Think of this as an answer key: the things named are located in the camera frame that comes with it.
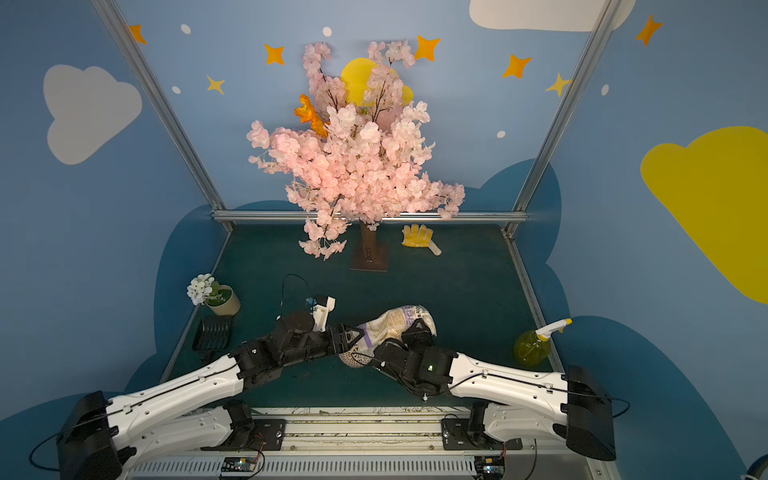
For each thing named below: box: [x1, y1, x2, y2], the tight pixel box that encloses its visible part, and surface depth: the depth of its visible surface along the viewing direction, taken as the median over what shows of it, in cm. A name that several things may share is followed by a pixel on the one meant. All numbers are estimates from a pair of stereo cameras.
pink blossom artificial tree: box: [246, 40, 465, 271], surface depth 71 cm
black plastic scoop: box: [192, 316, 232, 361], surface depth 93 cm
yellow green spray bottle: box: [514, 318, 573, 368], surface depth 82 cm
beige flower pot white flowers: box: [186, 273, 242, 317], surface depth 90 cm
